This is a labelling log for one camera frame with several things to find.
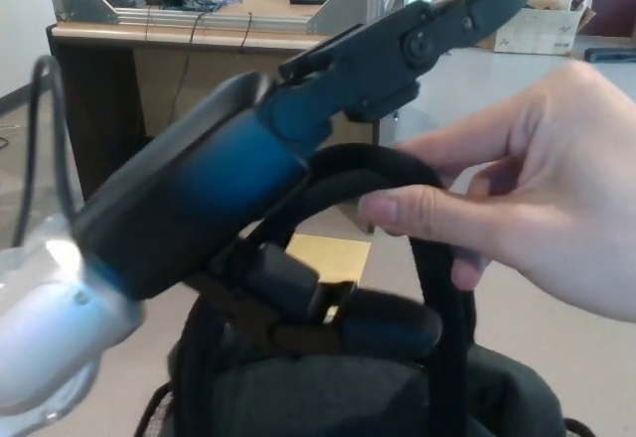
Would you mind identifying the person bare hand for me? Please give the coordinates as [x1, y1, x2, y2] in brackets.
[358, 59, 636, 324]

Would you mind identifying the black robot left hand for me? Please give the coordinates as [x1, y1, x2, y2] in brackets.
[73, 0, 540, 359]

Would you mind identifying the black lunchbag with straps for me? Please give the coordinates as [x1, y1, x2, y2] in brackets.
[136, 142, 605, 437]

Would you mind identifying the dark desk with beige top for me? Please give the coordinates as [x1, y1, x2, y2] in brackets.
[46, 0, 409, 235]

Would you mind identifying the dark blue foam piece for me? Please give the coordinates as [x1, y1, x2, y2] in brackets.
[583, 47, 636, 65]

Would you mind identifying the white cardboard box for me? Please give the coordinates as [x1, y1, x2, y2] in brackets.
[493, 0, 597, 56]

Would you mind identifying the yellow paper sheet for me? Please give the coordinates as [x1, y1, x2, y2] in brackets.
[285, 232, 373, 327]

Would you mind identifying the long black power cable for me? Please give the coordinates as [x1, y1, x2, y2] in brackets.
[166, 12, 208, 133]

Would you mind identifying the black robot wrist cable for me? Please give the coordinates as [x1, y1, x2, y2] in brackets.
[12, 56, 84, 249]

